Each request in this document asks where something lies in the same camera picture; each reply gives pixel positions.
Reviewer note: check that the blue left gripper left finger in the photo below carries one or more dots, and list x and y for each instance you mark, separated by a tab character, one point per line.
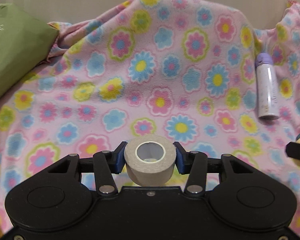
118	158

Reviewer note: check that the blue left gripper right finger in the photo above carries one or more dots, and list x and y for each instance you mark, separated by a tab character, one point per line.
182	161

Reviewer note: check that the beige medical tape roll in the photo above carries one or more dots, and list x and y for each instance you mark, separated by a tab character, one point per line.
150	160

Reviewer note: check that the white purple-capped bottle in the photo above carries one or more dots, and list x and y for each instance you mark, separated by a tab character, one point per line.
267	87

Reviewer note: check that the pink floral fleece blanket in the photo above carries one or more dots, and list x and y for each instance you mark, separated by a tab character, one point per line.
180	69

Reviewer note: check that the green cushion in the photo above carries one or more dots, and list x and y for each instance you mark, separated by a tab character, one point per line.
24	42

